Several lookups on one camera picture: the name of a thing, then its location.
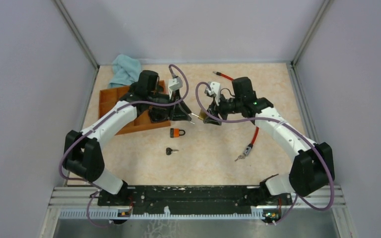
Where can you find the black head key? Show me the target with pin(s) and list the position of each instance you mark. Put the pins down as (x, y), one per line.
(170, 151)

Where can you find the light blue towel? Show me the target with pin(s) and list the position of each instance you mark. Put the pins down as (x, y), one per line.
(126, 71)

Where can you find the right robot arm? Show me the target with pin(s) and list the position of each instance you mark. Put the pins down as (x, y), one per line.
(312, 163)

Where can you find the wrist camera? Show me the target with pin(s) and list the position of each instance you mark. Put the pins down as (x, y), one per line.
(213, 89)
(174, 84)

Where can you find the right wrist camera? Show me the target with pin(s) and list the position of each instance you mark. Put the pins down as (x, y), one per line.
(213, 89)

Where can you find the white slotted cable duct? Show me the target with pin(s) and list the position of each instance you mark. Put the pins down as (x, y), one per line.
(115, 214)

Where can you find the orange black padlock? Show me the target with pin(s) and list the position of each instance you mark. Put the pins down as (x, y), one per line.
(176, 132)

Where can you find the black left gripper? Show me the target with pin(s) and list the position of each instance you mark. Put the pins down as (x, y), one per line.
(177, 109)

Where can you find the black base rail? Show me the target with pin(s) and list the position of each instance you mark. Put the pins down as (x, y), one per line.
(193, 200)

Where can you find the wooden divided tray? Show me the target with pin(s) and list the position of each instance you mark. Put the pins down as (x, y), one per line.
(117, 116)

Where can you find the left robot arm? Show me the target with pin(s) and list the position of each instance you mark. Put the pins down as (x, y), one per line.
(83, 149)

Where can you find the aluminium frame post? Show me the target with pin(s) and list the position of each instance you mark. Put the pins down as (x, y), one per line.
(62, 9)

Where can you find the rolled dark tie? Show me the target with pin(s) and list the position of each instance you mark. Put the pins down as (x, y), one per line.
(158, 115)

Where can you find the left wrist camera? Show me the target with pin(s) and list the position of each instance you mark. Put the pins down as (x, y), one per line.
(174, 84)

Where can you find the brass padlock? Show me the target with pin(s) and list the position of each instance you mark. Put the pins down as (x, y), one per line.
(200, 116)

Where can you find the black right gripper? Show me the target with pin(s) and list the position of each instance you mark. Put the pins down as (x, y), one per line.
(215, 108)

